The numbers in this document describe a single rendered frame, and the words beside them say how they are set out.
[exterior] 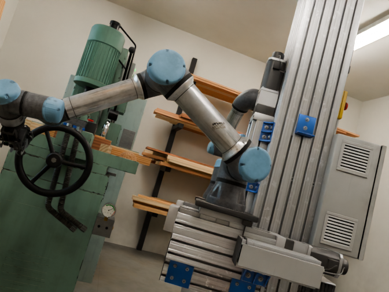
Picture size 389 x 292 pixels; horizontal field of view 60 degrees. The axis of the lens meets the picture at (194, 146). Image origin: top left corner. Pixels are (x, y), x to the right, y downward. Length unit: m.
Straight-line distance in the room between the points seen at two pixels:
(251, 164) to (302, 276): 0.38
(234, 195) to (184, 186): 2.92
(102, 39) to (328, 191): 1.25
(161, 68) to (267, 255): 0.67
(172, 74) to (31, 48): 3.34
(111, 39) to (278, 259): 1.26
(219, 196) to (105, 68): 0.89
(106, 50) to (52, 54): 2.51
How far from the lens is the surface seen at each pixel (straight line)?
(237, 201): 1.22
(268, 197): 1.43
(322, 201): 1.45
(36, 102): 1.08
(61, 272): 1.67
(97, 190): 1.59
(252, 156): 1.09
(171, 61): 1.07
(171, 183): 4.09
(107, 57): 1.76
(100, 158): 1.59
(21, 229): 1.65
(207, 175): 3.67
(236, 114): 1.87
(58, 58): 4.22
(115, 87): 1.20
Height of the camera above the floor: 0.85
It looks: 7 degrees up
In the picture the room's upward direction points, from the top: 16 degrees clockwise
